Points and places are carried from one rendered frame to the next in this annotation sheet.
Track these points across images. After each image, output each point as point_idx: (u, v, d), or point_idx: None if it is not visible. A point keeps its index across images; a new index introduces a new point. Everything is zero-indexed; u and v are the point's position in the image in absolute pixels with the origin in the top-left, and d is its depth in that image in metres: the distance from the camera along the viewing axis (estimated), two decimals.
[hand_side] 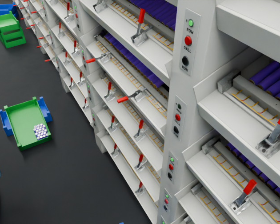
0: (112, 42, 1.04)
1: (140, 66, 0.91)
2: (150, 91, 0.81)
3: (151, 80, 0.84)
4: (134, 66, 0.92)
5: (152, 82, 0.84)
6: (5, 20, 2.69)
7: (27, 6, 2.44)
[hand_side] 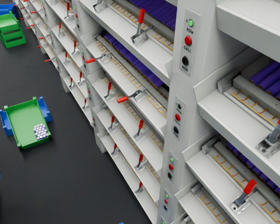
0: (112, 42, 1.04)
1: (140, 66, 0.91)
2: (150, 91, 0.81)
3: (151, 80, 0.84)
4: (134, 66, 0.92)
5: (152, 82, 0.84)
6: (5, 20, 2.69)
7: (27, 6, 2.44)
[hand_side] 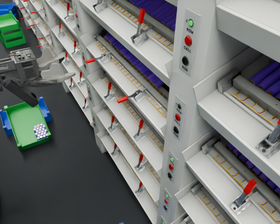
0: (112, 42, 1.04)
1: (140, 66, 0.91)
2: (150, 91, 0.81)
3: (151, 80, 0.84)
4: (134, 66, 0.92)
5: (152, 82, 0.84)
6: (5, 20, 2.69)
7: (27, 6, 2.44)
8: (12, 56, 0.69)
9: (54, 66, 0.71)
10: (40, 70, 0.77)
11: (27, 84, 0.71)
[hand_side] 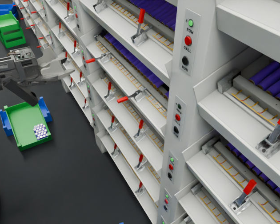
0: (112, 42, 1.04)
1: (140, 66, 0.91)
2: (150, 91, 0.81)
3: (151, 80, 0.84)
4: (134, 66, 0.92)
5: (152, 82, 0.84)
6: (5, 20, 2.69)
7: (27, 6, 2.44)
8: (12, 55, 0.68)
9: (55, 63, 0.71)
10: (41, 70, 0.77)
11: (26, 83, 0.71)
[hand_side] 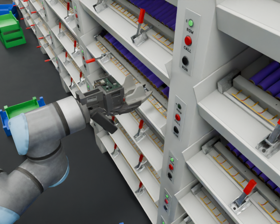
0: (112, 42, 1.04)
1: (140, 66, 0.91)
2: None
3: (151, 80, 0.84)
4: (134, 66, 0.92)
5: (152, 82, 0.84)
6: (5, 20, 2.69)
7: (27, 6, 2.44)
8: (99, 86, 0.66)
9: (139, 89, 0.70)
10: None
11: (113, 114, 0.68)
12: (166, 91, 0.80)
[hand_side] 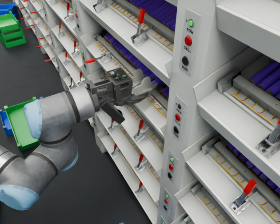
0: (112, 42, 1.04)
1: (140, 66, 0.91)
2: None
3: None
4: (134, 66, 0.92)
5: None
6: (5, 20, 2.69)
7: (27, 6, 2.44)
8: (109, 77, 0.69)
9: (146, 80, 0.73)
10: None
11: (121, 104, 0.72)
12: (166, 91, 0.80)
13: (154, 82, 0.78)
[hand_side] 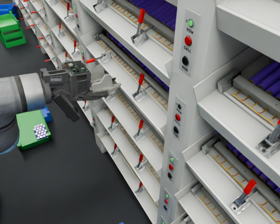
0: (114, 40, 1.04)
1: (144, 63, 0.91)
2: (155, 88, 0.81)
3: (155, 78, 0.84)
4: (138, 63, 0.92)
5: (156, 80, 0.84)
6: (5, 20, 2.69)
7: (27, 6, 2.44)
8: (66, 68, 0.65)
9: (107, 78, 0.69)
10: None
11: (77, 98, 0.67)
12: None
13: (163, 83, 0.82)
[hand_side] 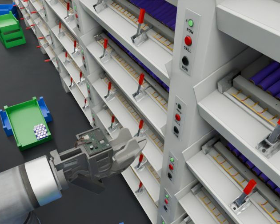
0: (115, 39, 1.04)
1: (144, 63, 0.91)
2: (154, 88, 0.81)
3: (155, 78, 0.84)
4: (138, 63, 0.92)
5: (156, 80, 0.84)
6: (5, 20, 2.69)
7: (27, 6, 2.44)
8: (81, 145, 0.51)
9: (131, 143, 0.56)
10: None
11: (98, 177, 0.54)
12: None
13: (163, 83, 0.82)
